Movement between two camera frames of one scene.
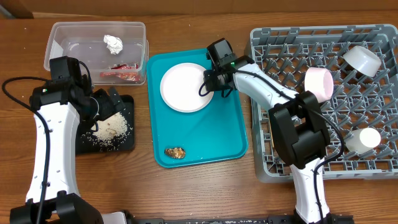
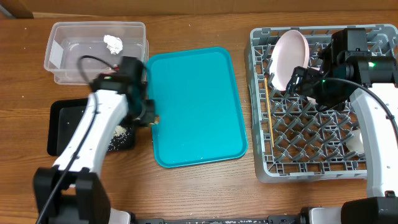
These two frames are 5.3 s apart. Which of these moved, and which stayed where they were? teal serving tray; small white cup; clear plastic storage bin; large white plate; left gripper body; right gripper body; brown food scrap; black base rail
Moved: large white plate; left gripper body; right gripper body; brown food scrap
Stayed: small white cup; clear plastic storage bin; teal serving tray; black base rail
